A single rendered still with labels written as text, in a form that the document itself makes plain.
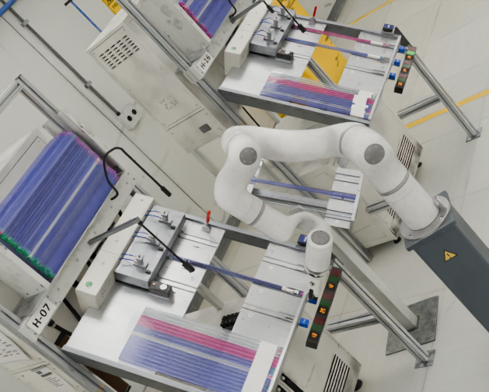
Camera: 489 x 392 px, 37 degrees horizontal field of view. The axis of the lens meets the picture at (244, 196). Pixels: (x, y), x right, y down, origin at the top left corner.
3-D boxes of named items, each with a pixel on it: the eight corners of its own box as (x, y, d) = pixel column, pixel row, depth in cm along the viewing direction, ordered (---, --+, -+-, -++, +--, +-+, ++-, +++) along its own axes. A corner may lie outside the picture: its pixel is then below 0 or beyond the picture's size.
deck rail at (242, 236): (321, 260, 280) (323, 250, 276) (320, 264, 279) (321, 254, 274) (150, 213, 296) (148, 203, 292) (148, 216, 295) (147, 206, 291)
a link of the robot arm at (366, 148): (399, 164, 246) (356, 114, 237) (424, 180, 229) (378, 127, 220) (372, 189, 247) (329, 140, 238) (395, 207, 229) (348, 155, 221)
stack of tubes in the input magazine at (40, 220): (120, 175, 280) (68, 126, 270) (53, 278, 247) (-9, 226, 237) (103, 185, 288) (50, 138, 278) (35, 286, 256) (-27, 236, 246)
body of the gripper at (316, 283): (323, 281, 245) (321, 300, 253) (331, 257, 251) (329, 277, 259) (302, 274, 246) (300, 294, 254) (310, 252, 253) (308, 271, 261)
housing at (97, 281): (158, 221, 295) (155, 197, 285) (101, 319, 264) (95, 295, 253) (139, 215, 297) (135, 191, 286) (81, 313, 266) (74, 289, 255)
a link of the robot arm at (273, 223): (251, 192, 244) (321, 236, 255) (243, 229, 234) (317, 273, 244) (267, 179, 238) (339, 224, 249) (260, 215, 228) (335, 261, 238)
